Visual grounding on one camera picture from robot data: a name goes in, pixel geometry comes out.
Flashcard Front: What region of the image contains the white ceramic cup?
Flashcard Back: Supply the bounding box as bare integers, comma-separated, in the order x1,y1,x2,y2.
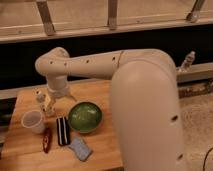
21,110,45,134

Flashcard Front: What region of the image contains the metal railing post middle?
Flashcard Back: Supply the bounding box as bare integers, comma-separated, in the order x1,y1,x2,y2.
107,0,118,30

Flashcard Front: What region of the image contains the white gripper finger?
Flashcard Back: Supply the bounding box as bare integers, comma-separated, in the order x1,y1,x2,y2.
67,94,77,102
47,98,56,112

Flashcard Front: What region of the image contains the metal railing post right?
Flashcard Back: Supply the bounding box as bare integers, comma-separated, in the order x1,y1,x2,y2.
186,0,205,23

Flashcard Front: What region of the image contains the small white patterned bottle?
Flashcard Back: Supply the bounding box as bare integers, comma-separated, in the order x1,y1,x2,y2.
36,90,55,117

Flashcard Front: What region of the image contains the metal railing post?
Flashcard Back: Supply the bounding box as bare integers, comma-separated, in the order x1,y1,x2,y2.
36,0,55,36
107,0,118,30
186,0,205,23

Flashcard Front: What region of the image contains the clear bottle in background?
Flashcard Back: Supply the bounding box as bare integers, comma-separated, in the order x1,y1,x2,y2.
179,51,195,72

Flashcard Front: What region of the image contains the black white striped case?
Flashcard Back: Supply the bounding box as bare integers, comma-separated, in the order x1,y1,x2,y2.
56,117,70,146

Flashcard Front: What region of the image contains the blue grey sponge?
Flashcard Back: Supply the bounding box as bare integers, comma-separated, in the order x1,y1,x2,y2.
69,137,92,162

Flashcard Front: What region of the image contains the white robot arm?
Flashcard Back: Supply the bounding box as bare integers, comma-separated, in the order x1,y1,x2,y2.
35,47,187,171

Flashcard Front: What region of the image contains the red pocket knife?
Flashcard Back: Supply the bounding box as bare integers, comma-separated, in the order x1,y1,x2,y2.
42,128,52,153

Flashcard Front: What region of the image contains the metal railing post left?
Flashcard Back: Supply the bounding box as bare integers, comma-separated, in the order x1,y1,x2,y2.
36,0,55,36

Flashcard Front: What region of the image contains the green ceramic bowl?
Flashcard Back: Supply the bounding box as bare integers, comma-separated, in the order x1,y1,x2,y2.
68,102,103,134

